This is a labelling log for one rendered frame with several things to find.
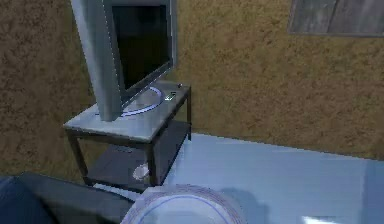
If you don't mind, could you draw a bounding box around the white plate with blue rim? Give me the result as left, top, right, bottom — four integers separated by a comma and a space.
120, 184, 248, 224

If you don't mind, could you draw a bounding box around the dark blue sofa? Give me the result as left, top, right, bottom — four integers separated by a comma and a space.
0, 171, 136, 224

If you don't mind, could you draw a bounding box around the grey top television stand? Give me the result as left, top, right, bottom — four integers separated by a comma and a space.
62, 80, 193, 194

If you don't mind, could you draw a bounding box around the small white cup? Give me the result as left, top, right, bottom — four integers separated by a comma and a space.
132, 163, 150, 181

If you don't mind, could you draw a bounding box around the grey flat television set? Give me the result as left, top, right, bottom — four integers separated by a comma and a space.
69, 0, 179, 122

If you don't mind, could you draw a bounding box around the grey framed wall picture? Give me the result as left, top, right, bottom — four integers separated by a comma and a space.
287, 0, 384, 38

